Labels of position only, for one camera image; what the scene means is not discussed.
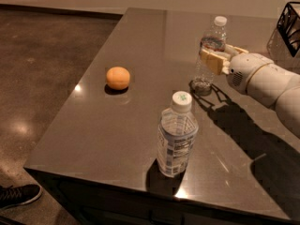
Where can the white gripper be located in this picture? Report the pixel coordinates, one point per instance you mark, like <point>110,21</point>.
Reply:
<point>245,68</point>

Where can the clear water bottle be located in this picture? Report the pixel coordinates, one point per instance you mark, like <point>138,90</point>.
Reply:
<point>210,59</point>

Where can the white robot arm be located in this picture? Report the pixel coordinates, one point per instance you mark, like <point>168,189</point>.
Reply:
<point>259,77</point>

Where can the upright labelled water bottle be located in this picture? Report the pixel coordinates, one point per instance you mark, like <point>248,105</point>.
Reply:
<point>176,133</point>

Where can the clear glass container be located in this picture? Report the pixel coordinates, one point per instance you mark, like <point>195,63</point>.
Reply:
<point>280,54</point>

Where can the orange round fruit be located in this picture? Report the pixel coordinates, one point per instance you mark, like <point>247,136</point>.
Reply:
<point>118,78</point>

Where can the black sneaker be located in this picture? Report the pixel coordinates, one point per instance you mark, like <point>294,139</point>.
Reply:
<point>16,196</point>

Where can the black wire basket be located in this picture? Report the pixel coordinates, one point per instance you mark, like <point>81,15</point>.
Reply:
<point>288,26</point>

